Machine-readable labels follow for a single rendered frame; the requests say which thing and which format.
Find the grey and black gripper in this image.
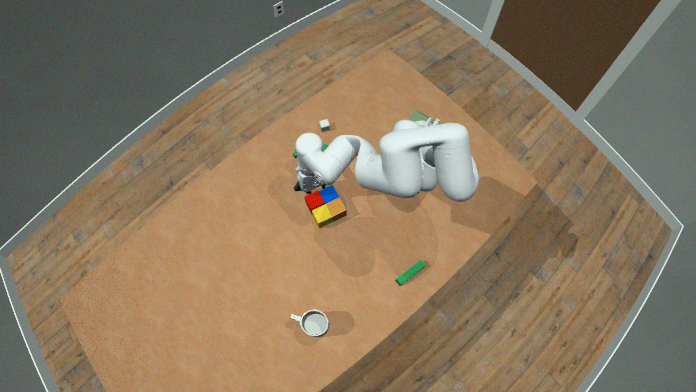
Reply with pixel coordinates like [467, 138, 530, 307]
[294, 172, 326, 194]

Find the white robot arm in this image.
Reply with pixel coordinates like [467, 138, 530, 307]
[294, 117, 479, 202]

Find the blue cube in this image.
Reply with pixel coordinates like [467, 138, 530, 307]
[319, 185, 339, 204]

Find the grey mug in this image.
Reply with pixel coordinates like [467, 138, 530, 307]
[291, 310, 329, 337]

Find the red cube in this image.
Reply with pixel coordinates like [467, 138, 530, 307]
[305, 191, 325, 214]

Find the yellow cube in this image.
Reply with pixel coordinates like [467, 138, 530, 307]
[312, 204, 333, 228]

